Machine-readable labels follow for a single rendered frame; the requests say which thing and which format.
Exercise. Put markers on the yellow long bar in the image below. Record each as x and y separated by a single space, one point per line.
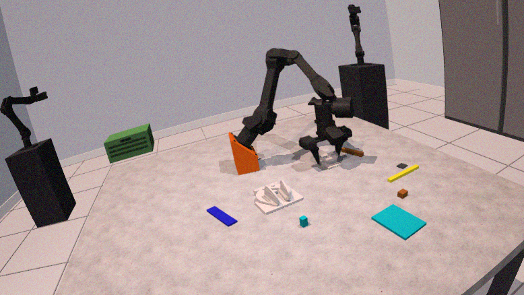
403 173

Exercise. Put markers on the blue flat bar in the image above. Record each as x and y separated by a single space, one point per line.
222 216

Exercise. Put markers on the small teal block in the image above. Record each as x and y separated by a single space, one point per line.
303 221

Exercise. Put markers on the teal flat rectangular plate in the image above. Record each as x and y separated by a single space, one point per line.
398 221

